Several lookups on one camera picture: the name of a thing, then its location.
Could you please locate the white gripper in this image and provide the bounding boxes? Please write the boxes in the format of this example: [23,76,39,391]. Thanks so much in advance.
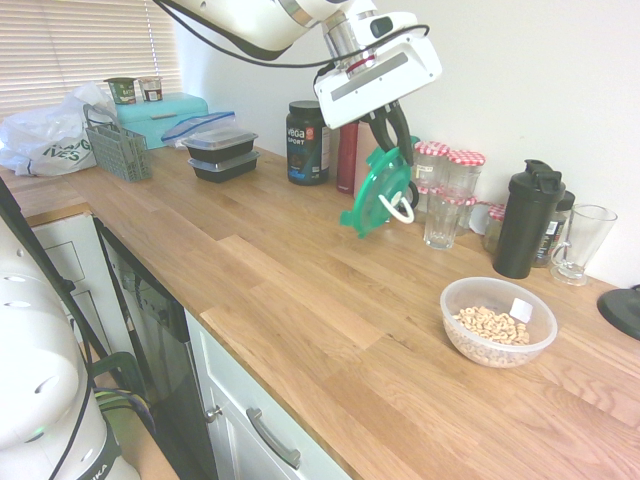
[312,35,445,168]

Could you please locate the green translucent container lid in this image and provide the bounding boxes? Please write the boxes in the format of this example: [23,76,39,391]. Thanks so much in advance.
[339,134,421,240]

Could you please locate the glass jar red checked lid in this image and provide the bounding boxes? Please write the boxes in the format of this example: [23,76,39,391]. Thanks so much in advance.
[446,149,487,201]
[412,184,436,225]
[452,195,479,237]
[412,140,452,194]

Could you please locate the small jar red checked lid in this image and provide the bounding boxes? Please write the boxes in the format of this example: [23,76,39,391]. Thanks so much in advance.
[482,202,511,254]

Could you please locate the clear plastic food bowl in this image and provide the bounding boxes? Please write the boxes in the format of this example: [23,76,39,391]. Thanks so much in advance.
[439,276,559,370]

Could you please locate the pink bottle with black cap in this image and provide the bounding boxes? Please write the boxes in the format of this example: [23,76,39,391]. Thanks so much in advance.
[353,119,381,199]

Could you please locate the red drinking bottle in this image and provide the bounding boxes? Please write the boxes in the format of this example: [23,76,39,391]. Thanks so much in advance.
[335,122,361,195]

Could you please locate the glass French press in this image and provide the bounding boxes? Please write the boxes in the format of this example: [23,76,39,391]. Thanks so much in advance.
[399,174,420,214]

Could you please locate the black Vega protein tub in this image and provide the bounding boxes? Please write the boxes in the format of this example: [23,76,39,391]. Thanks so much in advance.
[285,99,332,186]

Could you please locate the clear glass tumbler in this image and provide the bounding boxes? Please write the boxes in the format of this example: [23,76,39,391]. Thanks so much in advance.
[423,189,464,251]

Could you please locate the black shaker bottle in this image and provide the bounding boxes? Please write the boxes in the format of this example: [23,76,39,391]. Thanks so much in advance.
[492,158,568,280]

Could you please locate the spice jar with black cap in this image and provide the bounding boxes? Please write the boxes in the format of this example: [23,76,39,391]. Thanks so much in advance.
[532,189,577,269]

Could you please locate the clear zip bag blue seal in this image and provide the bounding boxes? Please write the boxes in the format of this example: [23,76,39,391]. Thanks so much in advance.
[160,110,236,150]

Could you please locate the cereal rings pile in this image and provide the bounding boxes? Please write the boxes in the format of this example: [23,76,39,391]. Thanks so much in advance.
[449,305,532,369]

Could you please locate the teal bread box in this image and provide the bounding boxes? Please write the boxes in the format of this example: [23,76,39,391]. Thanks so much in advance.
[113,92,211,150]

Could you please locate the brown and white yogurt cup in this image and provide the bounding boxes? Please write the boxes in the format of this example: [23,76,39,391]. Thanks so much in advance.
[136,75,165,104]

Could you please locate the green yogurt cup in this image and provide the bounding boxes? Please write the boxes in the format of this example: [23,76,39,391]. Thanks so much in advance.
[103,76,139,106]

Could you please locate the grey plastic cutlery basket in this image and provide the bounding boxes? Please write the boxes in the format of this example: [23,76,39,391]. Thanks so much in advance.
[82,103,154,184]

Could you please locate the dark round stand base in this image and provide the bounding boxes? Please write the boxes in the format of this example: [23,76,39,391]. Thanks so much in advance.
[597,284,640,344]

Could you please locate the black dishwasher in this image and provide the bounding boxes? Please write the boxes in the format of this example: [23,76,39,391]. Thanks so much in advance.
[92,214,221,480]

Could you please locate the white plastic shopping bag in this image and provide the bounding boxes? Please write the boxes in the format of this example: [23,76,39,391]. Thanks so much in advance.
[0,82,119,177]

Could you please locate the white cabinet side panel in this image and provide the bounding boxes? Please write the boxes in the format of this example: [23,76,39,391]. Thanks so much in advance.
[29,212,126,361]

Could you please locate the white cabinet door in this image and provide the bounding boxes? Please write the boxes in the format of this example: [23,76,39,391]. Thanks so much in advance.
[184,307,351,480]

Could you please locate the window blinds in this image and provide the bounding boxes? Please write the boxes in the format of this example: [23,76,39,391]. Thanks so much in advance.
[0,0,182,124]

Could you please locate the black tripod leg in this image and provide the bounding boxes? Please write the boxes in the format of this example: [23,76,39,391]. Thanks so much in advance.
[0,174,151,406]

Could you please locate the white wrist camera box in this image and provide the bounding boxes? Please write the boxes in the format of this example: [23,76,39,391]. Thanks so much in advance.
[349,10,419,46]

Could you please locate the tall glass mug with handle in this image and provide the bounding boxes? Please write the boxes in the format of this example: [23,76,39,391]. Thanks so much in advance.
[548,203,619,287]

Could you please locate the metal cabinet bar handle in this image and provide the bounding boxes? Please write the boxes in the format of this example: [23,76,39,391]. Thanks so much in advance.
[245,407,303,471]

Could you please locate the dark green strap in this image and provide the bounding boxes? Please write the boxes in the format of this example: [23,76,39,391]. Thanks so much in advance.
[89,351,149,401]

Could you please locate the coloured wire bundle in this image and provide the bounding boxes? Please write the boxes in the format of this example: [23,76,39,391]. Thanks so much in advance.
[94,387,159,436]

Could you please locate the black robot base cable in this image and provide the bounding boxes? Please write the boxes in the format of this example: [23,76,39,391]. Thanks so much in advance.
[0,232,99,480]

